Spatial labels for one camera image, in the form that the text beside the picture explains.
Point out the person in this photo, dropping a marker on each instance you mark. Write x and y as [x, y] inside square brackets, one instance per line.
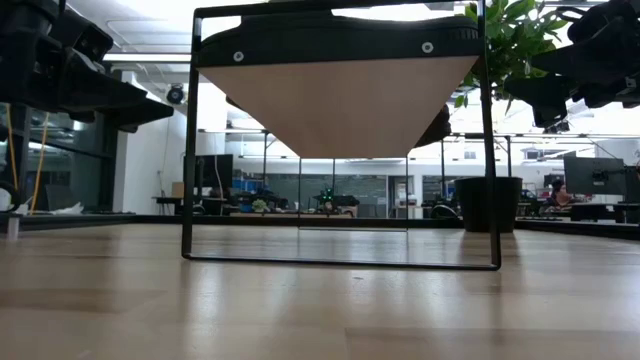
[560, 196]

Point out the small green desk plant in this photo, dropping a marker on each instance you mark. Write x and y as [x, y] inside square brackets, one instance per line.
[260, 206]

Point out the brown cardboard box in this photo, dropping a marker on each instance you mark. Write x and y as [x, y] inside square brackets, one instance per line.
[177, 190]

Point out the long ceiling light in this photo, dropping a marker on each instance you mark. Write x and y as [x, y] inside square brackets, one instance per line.
[145, 57]

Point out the background robot green light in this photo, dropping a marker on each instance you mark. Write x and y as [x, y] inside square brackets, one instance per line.
[327, 196]

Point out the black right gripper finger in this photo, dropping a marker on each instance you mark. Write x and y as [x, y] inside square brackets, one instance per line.
[550, 100]
[575, 62]

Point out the white crumpled paper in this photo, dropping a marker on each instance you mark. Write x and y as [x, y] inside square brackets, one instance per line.
[67, 209]

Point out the ceiling security camera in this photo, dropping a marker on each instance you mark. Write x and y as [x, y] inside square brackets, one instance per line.
[175, 94]

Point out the wooden shelf black metal frame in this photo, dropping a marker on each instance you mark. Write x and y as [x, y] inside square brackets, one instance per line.
[340, 110]

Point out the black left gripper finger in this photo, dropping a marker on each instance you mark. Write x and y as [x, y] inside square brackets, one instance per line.
[100, 92]
[145, 115]

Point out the black computer monitor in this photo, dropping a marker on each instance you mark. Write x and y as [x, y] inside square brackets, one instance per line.
[215, 170]
[592, 175]

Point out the green plant in black pot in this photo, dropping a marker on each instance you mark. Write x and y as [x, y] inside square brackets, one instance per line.
[487, 205]

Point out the black aluminium rig frame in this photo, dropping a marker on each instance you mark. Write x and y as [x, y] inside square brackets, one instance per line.
[575, 229]

